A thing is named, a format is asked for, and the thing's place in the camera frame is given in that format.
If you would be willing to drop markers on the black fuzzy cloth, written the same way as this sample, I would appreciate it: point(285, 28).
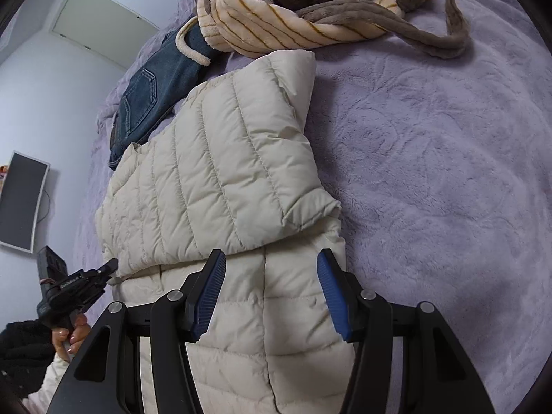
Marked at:
point(23, 353)

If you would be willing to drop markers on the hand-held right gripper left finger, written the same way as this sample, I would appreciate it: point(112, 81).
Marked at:
point(210, 295)

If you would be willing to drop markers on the person's left hand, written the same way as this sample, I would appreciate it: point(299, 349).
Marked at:
point(71, 338)

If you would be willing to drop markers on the striped beige brown fleece robe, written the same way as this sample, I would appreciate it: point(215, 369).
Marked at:
point(276, 13)

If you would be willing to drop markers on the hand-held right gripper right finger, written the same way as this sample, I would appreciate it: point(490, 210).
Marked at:
point(333, 295)

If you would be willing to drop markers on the wall-mounted monitor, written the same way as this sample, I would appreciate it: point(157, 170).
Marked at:
point(19, 200)

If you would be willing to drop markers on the cream puffer jacket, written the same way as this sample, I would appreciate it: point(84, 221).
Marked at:
point(224, 172)

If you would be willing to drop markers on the purple plush blanket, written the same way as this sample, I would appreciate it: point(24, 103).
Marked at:
point(431, 159)

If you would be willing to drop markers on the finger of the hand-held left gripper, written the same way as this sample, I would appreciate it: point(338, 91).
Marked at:
point(108, 269)

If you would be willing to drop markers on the white wardrobe door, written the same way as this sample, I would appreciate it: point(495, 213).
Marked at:
point(101, 23)

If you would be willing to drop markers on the blue jeans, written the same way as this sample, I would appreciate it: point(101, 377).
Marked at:
point(149, 90)

